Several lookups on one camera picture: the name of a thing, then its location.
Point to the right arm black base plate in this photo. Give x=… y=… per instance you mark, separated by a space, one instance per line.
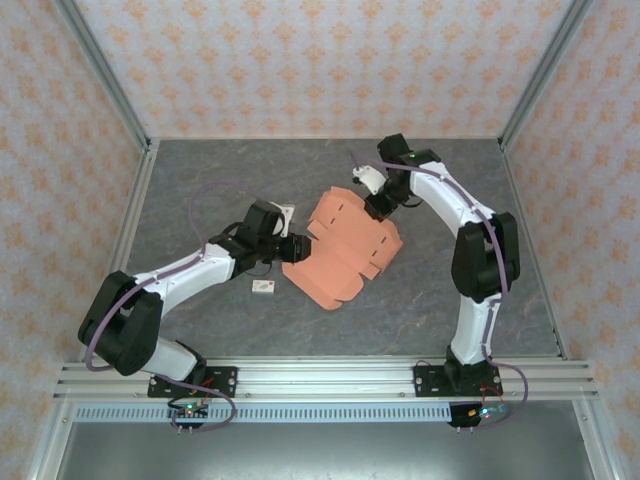
x=425 y=380

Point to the small white card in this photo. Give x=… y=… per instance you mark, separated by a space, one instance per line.
x=263 y=287

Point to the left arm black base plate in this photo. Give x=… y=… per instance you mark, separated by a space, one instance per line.
x=225 y=380

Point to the grey metal sheet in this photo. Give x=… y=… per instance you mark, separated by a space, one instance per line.
x=320 y=452

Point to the aluminium table side rail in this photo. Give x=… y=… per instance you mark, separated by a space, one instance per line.
x=130 y=215
x=530 y=240

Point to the pink paper box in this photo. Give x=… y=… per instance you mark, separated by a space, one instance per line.
x=340 y=250

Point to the aluminium mounting rail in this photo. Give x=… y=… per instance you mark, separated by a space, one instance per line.
x=325 y=377

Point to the aluminium frame leg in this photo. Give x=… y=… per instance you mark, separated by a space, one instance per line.
x=597 y=445
x=50 y=445

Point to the aluminium frame post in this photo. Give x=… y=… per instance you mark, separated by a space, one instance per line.
x=545 y=75
x=100 y=70

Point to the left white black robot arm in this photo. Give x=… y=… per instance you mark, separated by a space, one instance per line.
x=200 y=265

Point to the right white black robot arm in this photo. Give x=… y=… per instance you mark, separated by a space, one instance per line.
x=440 y=195

